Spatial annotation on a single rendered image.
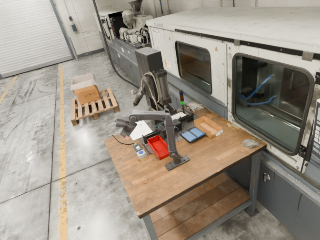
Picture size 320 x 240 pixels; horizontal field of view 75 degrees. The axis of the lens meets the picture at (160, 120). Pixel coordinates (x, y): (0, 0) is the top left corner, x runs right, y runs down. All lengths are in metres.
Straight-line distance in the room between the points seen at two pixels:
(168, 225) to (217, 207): 0.50
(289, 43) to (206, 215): 1.57
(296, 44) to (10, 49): 10.49
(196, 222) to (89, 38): 9.72
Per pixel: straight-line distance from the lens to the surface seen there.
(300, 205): 2.04
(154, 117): 1.38
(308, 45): 1.43
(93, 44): 10.89
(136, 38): 5.55
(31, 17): 10.74
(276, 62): 1.55
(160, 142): 1.90
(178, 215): 2.22
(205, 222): 2.16
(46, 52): 10.84
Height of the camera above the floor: 2.07
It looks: 32 degrees down
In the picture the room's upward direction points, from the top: 12 degrees counter-clockwise
